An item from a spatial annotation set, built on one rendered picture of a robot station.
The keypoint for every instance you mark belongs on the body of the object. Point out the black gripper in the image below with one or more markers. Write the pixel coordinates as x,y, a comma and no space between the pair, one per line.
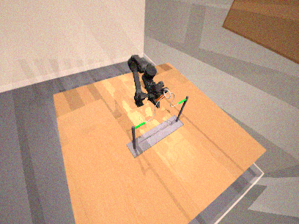
152,96

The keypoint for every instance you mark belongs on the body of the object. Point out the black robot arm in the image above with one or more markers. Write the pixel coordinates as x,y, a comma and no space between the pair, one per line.
137,65

